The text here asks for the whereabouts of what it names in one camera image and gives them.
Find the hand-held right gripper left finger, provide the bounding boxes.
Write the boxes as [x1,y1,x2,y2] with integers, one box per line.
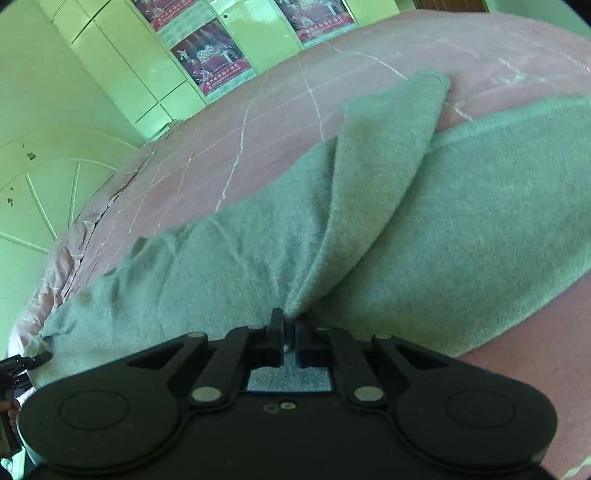
[127,308,284,407]

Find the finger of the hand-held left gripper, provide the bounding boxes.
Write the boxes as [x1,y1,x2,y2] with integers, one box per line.
[0,353,52,371]

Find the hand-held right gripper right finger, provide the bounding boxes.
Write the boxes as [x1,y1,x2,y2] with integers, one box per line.
[295,320,451,411]

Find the grey pants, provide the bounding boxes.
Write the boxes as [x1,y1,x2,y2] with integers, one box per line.
[41,71,591,391]

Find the pink pillow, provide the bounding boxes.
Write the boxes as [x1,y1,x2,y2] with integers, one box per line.
[8,171,134,354]

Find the white arched headboard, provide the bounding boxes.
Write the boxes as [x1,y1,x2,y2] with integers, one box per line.
[0,124,139,342]

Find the bed with pink checked sheet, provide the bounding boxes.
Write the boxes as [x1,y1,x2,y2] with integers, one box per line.
[7,9,591,480]

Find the white glossy wardrobe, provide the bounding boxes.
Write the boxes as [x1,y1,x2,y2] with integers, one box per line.
[37,0,421,141]

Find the red wall poster with calendar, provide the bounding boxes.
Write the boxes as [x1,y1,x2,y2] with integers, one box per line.
[274,0,356,45]
[170,18,257,96]
[133,0,208,32]

